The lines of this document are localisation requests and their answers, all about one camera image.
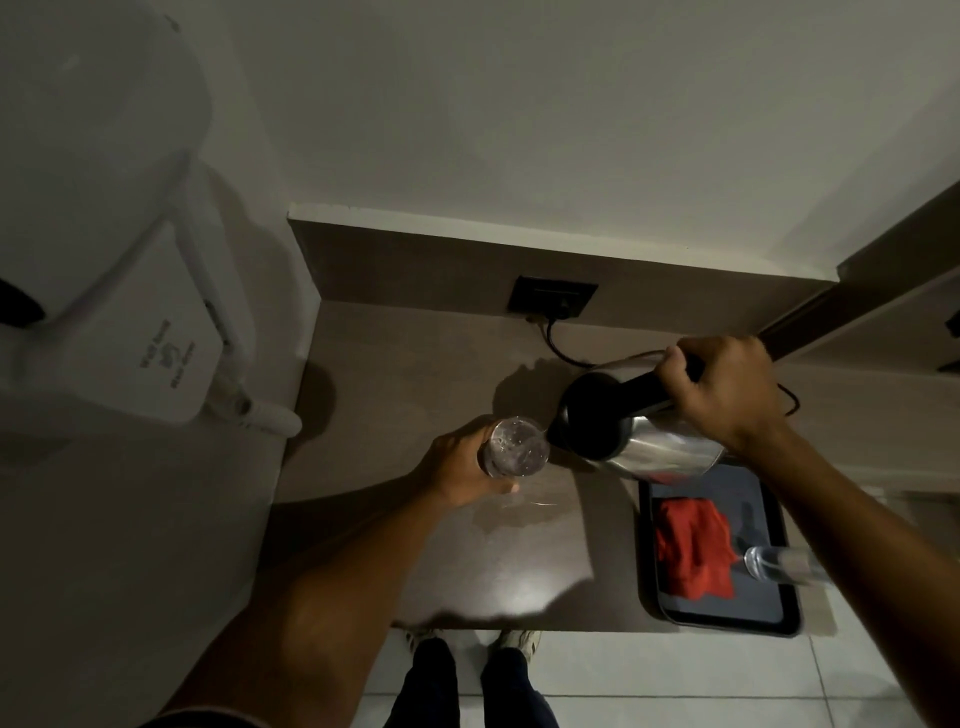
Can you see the brown wooden shelf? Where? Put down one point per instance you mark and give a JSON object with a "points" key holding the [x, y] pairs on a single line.
{"points": [[870, 300]]}

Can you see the person's left thumb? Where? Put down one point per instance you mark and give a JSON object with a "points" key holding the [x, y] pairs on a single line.
{"points": [[496, 490]]}

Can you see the person's right forearm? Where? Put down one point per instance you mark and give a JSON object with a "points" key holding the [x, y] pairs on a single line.
{"points": [[870, 555]]}

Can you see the black tray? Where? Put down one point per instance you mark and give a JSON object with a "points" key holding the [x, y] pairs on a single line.
{"points": [[754, 502]]}

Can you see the person's left shoe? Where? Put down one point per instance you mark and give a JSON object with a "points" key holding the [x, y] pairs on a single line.
{"points": [[420, 637]]}

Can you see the black wall socket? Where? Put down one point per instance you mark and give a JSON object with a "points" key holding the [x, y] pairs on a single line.
{"points": [[551, 298]]}

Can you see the white pipe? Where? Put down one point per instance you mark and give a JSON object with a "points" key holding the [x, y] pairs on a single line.
{"points": [[210, 285]]}

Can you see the person's dark trousers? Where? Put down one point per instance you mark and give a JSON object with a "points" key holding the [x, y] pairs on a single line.
{"points": [[439, 690]]}

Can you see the person's right thumb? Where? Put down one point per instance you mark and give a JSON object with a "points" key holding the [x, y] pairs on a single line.
{"points": [[671, 379]]}

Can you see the red cloth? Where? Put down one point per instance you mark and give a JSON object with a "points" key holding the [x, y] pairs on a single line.
{"points": [[694, 547]]}

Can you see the clear drinking glass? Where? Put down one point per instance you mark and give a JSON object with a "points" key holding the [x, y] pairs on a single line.
{"points": [[787, 565], [516, 448]]}

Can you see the person's left hand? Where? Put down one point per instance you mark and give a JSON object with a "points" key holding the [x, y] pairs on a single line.
{"points": [[450, 472]]}

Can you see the person's right shoe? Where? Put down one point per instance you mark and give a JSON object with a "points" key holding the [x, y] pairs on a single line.
{"points": [[519, 641]]}

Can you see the person's right hand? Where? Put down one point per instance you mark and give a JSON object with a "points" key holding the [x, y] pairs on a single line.
{"points": [[731, 390]]}

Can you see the white wall appliance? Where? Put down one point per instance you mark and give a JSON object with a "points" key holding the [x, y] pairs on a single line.
{"points": [[105, 150]]}

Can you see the person's shoe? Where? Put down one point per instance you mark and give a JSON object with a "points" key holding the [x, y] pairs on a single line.
{"points": [[420, 637], [519, 641]]}

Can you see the person's left forearm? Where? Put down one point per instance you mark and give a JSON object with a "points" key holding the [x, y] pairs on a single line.
{"points": [[322, 615]]}

